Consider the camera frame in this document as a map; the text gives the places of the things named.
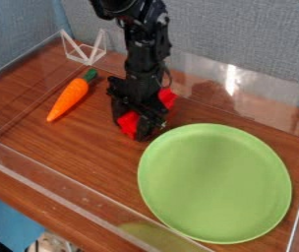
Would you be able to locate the red rectangular block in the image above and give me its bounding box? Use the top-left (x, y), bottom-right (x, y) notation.
top-left (117, 89), bottom-right (178, 141)

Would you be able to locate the clear acrylic enclosure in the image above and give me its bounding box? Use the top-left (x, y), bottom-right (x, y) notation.
top-left (0, 28), bottom-right (299, 252)

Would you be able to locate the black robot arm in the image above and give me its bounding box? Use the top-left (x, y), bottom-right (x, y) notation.
top-left (88, 0), bottom-right (173, 142)

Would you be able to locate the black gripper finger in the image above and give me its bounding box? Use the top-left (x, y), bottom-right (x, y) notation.
top-left (135, 114), bottom-right (167, 142)
top-left (112, 97), bottom-right (129, 123)

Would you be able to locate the green round plate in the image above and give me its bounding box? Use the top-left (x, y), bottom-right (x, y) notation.
top-left (138, 123), bottom-right (293, 244)

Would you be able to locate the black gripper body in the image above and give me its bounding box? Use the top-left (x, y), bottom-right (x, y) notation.
top-left (107, 58), bottom-right (175, 129)

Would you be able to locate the orange toy carrot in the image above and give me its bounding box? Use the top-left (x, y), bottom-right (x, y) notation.
top-left (47, 69), bottom-right (98, 122)

